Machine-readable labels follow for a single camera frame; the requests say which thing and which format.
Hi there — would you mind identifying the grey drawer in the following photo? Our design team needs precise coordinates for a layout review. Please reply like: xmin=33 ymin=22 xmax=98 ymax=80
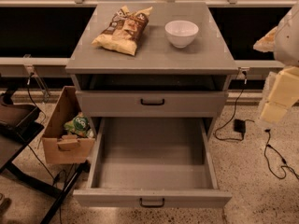
xmin=74 ymin=118 xmax=232 ymax=208
xmin=76 ymin=91 xmax=227 ymax=118

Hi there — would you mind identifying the black table left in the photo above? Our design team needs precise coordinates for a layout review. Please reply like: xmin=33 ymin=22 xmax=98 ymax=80
xmin=0 ymin=75 xmax=92 ymax=224

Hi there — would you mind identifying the green snack bag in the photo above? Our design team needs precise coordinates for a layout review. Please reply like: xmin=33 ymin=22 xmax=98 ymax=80
xmin=64 ymin=112 xmax=93 ymax=138

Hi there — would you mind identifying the grey drawer cabinet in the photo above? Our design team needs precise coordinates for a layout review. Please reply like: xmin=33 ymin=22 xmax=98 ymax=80
xmin=66 ymin=1 xmax=237 ymax=134

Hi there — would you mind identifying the yellow brown chip bag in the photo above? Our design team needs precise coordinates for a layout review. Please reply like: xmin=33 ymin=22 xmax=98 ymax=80
xmin=92 ymin=6 xmax=152 ymax=56

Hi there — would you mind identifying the cardboard box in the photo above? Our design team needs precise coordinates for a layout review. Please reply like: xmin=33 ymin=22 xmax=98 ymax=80
xmin=42 ymin=86 xmax=94 ymax=164

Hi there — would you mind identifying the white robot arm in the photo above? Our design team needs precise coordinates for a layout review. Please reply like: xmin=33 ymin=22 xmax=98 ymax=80
xmin=253 ymin=4 xmax=299 ymax=127

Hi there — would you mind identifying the grey top drawer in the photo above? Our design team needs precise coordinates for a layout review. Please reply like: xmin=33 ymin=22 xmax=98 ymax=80
xmin=76 ymin=91 xmax=227 ymax=118

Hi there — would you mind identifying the white bowl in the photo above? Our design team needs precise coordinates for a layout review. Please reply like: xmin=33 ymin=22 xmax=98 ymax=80
xmin=164 ymin=21 xmax=199 ymax=48

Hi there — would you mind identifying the black cable on floor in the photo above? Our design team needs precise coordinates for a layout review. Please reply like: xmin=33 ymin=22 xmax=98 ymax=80
xmin=213 ymin=70 xmax=299 ymax=182

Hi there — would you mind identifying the black power adapter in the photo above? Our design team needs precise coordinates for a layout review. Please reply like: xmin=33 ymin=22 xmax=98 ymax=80
xmin=234 ymin=119 xmax=246 ymax=133

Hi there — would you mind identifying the black cable left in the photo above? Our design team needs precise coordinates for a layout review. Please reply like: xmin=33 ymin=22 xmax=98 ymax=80
xmin=26 ymin=72 xmax=68 ymax=224

